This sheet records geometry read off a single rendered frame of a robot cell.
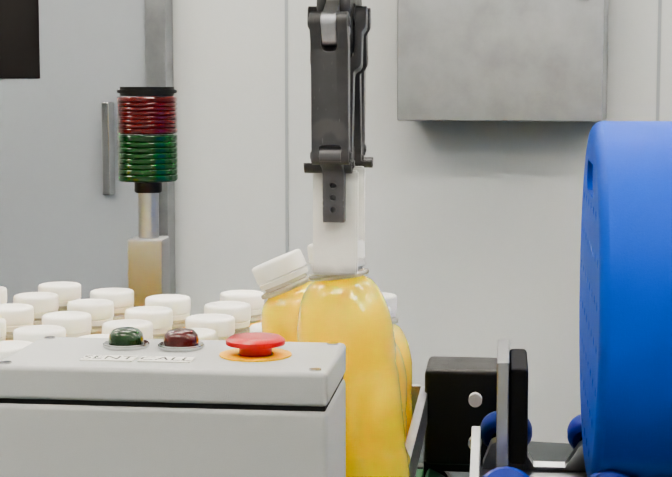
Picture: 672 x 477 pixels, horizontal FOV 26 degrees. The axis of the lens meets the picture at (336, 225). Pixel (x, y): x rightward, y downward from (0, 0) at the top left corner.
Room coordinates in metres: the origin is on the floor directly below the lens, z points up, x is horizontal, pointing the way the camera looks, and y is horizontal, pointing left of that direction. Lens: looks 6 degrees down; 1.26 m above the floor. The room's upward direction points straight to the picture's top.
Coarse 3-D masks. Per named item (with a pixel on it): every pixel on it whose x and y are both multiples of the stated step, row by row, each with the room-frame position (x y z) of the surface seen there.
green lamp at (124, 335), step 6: (114, 330) 0.89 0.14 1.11; (120, 330) 0.89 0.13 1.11; (126, 330) 0.89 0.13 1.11; (132, 330) 0.89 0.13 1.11; (138, 330) 0.90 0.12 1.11; (114, 336) 0.89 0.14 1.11; (120, 336) 0.89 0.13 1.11; (126, 336) 0.89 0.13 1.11; (132, 336) 0.89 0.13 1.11; (138, 336) 0.89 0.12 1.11; (114, 342) 0.89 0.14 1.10; (120, 342) 0.89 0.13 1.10; (126, 342) 0.89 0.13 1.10; (132, 342) 0.89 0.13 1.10; (138, 342) 0.89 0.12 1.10
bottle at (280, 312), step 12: (300, 276) 1.05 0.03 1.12; (276, 288) 1.04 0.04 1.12; (288, 288) 1.04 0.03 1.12; (300, 288) 1.04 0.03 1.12; (276, 300) 1.04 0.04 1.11; (288, 300) 1.03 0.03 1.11; (300, 300) 1.03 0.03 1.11; (264, 312) 1.05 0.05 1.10; (276, 312) 1.03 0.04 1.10; (288, 312) 1.03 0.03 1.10; (264, 324) 1.04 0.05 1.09; (276, 324) 1.03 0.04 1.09; (288, 324) 1.03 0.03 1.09; (288, 336) 1.03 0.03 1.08; (408, 456) 1.04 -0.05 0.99
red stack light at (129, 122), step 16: (128, 96) 1.52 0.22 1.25; (144, 96) 1.52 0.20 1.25; (160, 96) 1.52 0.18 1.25; (128, 112) 1.51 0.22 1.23; (144, 112) 1.51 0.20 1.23; (160, 112) 1.52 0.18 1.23; (176, 112) 1.54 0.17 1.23; (128, 128) 1.52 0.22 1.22; (144, 128) 1.51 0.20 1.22; (160, 128) 1.52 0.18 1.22; (176, 128) 1.54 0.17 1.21
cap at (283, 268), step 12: (288, 252) 1.07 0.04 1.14; (300, 252) 1.06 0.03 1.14; (264, 264) 1.04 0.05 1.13; (276, 264) 1.04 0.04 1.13; (288, 264) 1.04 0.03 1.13; (300, 264) 1.05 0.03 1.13; (264, 276) 1.04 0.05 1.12; (276, 276) 1.04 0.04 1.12; (288, 276) 1.04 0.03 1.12; (264, 288) 1.05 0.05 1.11
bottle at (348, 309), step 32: (320, 288) 0.97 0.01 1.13; (352, 288) 0.97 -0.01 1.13; (320, 320) 0.96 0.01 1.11; (352, 320) 0.96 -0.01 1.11; (384, 320) 0.97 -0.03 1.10; (352, 352) 0.95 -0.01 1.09; (384, 352) 0.96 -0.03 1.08; (352, 384) 0.95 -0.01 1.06; (384, 384) 0.96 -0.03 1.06; (352, 416) 0.95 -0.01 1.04; (384, 416) 0.96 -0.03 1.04; (352, 448) 0.95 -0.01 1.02; (384, 448) 0.96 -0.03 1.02
